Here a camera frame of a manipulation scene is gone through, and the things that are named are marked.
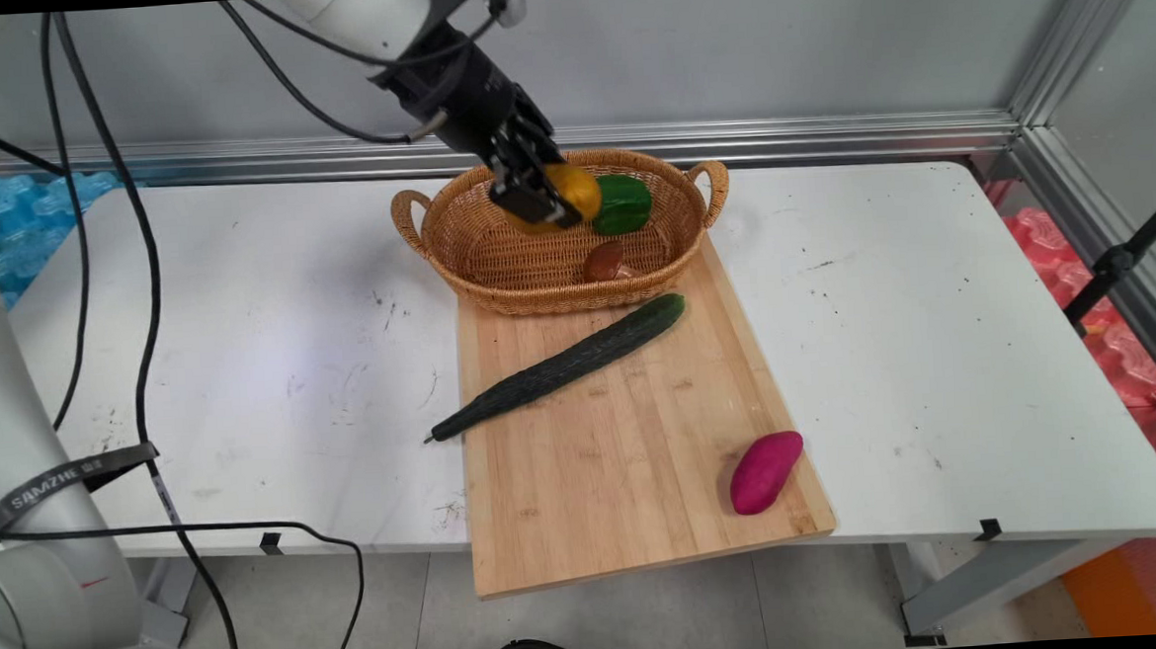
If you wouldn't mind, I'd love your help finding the black cable along floor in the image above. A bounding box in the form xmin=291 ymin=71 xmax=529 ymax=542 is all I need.
xmin=0 ymin=512 xmax=371 ymax=649

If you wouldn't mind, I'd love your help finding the black tripod stand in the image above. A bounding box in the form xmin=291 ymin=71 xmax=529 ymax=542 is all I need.
xmin=1056 ymin=194 xmax=1156 ymax=340

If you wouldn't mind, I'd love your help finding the long dark green cucumber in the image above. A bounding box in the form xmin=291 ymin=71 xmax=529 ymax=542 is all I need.
xmin=417 ymin=292 xmax=694 ymax=446

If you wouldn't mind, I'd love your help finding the thin black hanging cable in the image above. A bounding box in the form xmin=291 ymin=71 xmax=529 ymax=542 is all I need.
xmin=31 ymin=10 xmax=100 ymax=432

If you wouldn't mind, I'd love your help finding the grey table leg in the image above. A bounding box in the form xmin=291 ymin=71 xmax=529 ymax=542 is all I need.
xmin=891 ymin=531 xmax=1134 ymax=645

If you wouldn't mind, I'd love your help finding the green toy bell pepper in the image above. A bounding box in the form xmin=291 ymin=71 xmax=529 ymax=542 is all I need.
xmin=588 ymin=171 xmax=655 ymax=238

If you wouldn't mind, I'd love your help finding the bamboo cutting board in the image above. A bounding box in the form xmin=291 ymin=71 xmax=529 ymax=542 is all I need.
xmin=452 ymin=224 xmax=840 ymax=602

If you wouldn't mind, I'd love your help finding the blue foam floor mat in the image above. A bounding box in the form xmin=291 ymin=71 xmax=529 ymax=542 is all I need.
xmin=0 ymin=168 xmax=129 ymax=311

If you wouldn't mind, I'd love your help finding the orange floor panel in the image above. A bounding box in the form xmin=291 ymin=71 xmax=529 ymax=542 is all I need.
xmin=1058 ymin=543 xmax=1156 ymax=640

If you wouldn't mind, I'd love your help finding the brown toy mushroom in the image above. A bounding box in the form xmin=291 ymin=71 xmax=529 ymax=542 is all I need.
xmin=581 ymin=239 xmax=633 ymax=284

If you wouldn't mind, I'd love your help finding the thick black hanging cable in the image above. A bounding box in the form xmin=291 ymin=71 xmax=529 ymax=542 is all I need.
xmin=52 ymin=3 xmax=243 ymax=649

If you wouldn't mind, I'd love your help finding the black cable to gripper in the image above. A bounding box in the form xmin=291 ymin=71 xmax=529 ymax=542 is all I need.
xmin=217 ymin=0 xmax=421 ymax=154

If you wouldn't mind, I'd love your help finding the yellow toy fruit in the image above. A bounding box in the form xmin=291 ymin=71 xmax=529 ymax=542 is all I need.
xmin=506 ymin=161 xmax=605 ymax=237

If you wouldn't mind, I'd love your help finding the aluminium frame post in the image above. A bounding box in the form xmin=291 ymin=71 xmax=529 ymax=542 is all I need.
xmin=1001 ymin=0 xmax=1156 ymax=411

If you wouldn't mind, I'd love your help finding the aluminium frame rail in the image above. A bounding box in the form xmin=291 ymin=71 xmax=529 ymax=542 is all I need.
xmin=0 ymin=96 xmax=1025 ymax=205

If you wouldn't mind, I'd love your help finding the purple sweet potato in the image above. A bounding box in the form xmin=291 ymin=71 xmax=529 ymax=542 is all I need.
xmin=726 ymin=430 xmax=808 ymax=518

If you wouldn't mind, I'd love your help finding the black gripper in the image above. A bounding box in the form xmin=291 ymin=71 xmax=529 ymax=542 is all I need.
xmin=370 ymin=18 xmax=584 ymax=240

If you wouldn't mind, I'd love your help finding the woven wicker basket with handles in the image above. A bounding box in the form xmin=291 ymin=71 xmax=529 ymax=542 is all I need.
xmin=388 ymin=141 xmax=736 ymax=323

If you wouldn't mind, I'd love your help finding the grey strap with white print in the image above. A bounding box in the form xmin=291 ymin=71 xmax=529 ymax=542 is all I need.
xmin=0 ymin=441 xmax=164 ymax=541

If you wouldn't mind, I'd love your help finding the red foam floor mat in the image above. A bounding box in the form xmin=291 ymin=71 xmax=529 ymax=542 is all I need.
xmin=986 ymin=171 xmax=1156 ymax=501

